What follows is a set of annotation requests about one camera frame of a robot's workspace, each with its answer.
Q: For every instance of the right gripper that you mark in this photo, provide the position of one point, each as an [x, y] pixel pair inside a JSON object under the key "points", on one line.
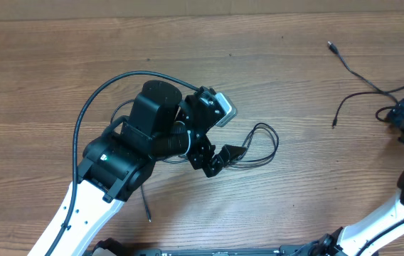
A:
{"points": [[398, 112]]}

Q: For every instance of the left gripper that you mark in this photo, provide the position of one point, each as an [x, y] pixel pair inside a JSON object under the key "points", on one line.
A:
{"points": [[200, 157]]}

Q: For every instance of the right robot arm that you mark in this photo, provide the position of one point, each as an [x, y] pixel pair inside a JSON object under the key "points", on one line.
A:
{"points": [[376, 230]]}

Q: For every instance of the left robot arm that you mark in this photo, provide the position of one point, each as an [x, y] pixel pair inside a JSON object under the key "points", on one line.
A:
{"points": [[161, 124]]}

